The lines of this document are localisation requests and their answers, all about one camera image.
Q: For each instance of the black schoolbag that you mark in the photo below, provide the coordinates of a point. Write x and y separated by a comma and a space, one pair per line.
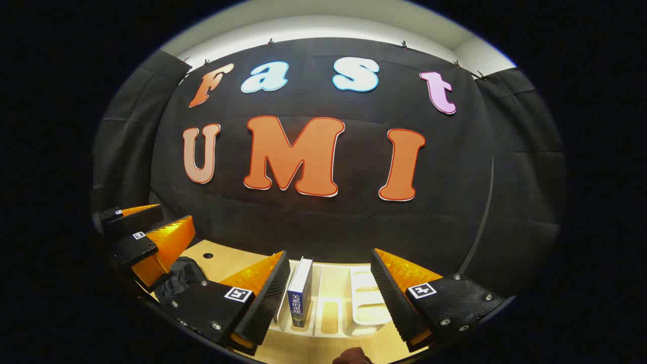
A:
179, 280

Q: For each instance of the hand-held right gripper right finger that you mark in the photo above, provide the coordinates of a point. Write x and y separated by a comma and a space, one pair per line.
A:
391, 293

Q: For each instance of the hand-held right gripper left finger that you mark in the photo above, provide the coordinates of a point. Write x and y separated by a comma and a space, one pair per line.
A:
265, 303

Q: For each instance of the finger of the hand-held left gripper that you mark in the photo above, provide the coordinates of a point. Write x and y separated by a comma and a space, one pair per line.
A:
134, 220
134, 247

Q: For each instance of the white plastic bookshelf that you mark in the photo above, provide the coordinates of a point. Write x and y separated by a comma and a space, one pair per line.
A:
366, 303

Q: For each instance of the dark blue spine book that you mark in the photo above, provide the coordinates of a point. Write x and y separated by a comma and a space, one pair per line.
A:
299, 290

